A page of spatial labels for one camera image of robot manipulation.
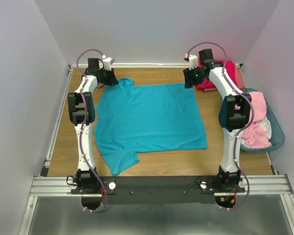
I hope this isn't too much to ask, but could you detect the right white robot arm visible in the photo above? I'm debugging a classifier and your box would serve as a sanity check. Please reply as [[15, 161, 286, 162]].
[[183, 49, 251, 192]]

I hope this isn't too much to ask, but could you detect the aluminium rail frame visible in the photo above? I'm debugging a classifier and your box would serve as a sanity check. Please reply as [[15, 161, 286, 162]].
[[17, 62, 294, 235]]

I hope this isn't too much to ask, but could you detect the purple cable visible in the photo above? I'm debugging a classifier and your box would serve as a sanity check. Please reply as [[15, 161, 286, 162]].
[[76, 49, 110, 213], [185, 42, 254, 212]]

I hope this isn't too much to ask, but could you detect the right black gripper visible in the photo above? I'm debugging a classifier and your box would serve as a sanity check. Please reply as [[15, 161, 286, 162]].
[[182, 66, 205, 89]]

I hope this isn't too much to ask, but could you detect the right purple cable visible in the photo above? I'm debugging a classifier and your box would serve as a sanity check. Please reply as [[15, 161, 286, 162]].
[[185, 42, 254, 212]]

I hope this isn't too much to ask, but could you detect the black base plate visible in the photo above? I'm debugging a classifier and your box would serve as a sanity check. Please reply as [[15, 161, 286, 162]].
[[68, 173, 245, 210]]

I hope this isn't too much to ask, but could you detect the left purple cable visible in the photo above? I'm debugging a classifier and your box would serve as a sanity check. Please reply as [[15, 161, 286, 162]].
[[76, 49, 110, 213]]

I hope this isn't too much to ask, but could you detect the pink t shirt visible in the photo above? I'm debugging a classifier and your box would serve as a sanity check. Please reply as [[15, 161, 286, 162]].
[[241, 92, 271, 149]]

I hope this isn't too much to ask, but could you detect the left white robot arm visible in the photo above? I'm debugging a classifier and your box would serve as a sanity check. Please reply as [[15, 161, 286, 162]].
[[67, 57, 118, 194]]

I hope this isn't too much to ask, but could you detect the folded magenta t shirt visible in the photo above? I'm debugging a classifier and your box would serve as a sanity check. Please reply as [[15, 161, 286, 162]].
[[196, 61, 238, 90]]

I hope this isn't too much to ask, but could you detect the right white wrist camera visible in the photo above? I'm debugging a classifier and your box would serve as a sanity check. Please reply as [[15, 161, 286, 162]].
[[184, 54, 198, 70]]

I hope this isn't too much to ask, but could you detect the teal t shirt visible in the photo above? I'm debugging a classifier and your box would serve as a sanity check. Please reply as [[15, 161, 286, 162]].
[[95, 78, 208, 176]]

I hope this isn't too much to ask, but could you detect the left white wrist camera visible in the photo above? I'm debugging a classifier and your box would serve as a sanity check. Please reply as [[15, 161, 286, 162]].
[[102, 55, 115, 71]]

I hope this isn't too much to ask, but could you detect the teal plastic basket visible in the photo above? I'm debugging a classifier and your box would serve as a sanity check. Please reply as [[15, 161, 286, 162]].
[[220, 87, 286, 155]]

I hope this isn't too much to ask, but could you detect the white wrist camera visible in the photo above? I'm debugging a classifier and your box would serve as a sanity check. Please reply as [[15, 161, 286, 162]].
[[102, 55, 115, 71], [184, 54, 198, 70]]

